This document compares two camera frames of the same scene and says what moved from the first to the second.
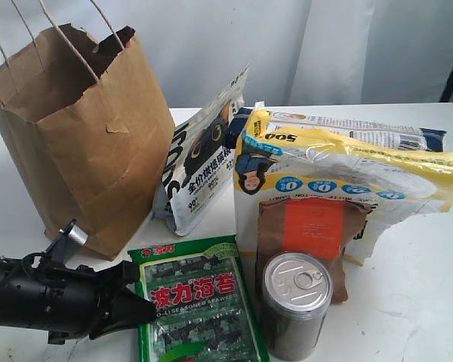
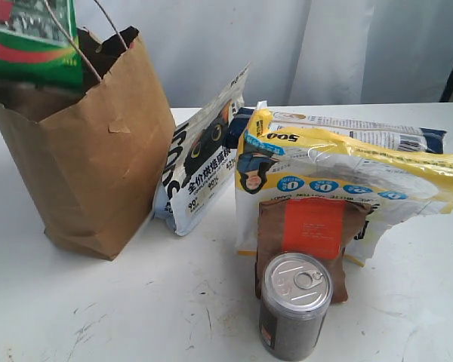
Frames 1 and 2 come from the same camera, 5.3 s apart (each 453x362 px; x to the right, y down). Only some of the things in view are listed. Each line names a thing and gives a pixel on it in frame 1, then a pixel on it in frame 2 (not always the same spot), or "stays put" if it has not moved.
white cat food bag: x=197 y=177 stays put
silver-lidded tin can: x=296 y=290 stays put
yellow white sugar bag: x=274 y=163 stays put
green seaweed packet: x=199 y=292 to x=37 y=39
